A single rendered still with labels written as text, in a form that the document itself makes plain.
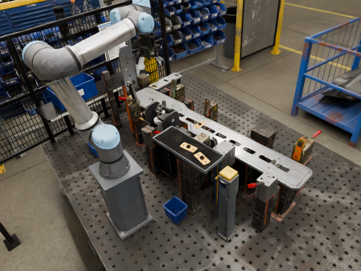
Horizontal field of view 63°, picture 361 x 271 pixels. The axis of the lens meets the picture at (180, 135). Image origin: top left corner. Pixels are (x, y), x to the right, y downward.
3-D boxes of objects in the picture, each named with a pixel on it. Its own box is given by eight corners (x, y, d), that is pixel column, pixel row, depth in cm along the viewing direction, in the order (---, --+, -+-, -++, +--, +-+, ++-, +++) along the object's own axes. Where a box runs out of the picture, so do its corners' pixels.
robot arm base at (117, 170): (107, 184, 138) (102, 169, 132) (95, 166, 148) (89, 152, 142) (136, 169, 144) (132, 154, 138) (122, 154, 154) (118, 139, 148)
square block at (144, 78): (154, 113, 255) (149, 75, 233) (147, 117, 251) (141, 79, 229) (149, 109, 260) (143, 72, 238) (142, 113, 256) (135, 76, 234)
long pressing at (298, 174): (317, 169, 151) (318, 166, 150) (295, 193, 139) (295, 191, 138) (147, 86, 233) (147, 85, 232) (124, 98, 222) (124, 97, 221)
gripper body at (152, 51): (149, 61, 142) (145, 36, 135) (138, 57, 147) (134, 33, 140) (161, 56, 146) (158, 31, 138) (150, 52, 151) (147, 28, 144)
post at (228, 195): (236, 232, 158) (240, 175, 131) (227, 242, 154) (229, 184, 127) (225, 224, 162) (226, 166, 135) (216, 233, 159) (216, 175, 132)
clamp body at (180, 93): (190, 123, 240) (188, 85, 219) (180, 129, 234) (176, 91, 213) (182, 119, 246) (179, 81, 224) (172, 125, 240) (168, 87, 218)
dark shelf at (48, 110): (150, 75, 246) (150, 72, 245) (49, 123, 200) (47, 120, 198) (135, 68, 260) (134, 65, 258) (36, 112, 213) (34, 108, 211)
